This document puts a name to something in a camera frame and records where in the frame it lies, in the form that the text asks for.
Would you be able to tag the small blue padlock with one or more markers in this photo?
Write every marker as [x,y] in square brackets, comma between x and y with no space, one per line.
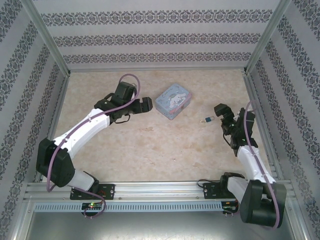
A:
[209,119]

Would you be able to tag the small silver key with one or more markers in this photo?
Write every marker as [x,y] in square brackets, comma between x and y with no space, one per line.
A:
[202,121]

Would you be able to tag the blue cartoon print tin box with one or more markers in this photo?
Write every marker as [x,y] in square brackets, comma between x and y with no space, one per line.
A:
[172,100]

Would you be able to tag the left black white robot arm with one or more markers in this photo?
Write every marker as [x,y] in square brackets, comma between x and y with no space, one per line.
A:
[82,130]

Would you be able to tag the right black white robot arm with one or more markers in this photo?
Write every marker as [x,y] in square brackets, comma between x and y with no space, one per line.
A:
[257,200]

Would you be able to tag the grey sheet metal tray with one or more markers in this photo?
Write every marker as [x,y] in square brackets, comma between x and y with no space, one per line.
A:
[160,226]

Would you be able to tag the aluminium side rail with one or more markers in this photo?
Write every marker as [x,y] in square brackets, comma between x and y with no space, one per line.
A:
[56,120]
[262,125]

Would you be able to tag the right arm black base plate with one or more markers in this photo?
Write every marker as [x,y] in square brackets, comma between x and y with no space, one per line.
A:
[210,191]

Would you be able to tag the aluminium mounting rail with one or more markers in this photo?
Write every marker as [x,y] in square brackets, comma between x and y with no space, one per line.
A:
[160,191]

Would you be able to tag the aluminium frame post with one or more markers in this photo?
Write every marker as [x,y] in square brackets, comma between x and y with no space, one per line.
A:
[267,37]
[47,37]

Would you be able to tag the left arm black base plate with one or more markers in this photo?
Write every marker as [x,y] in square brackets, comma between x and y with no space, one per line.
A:
[108,190]

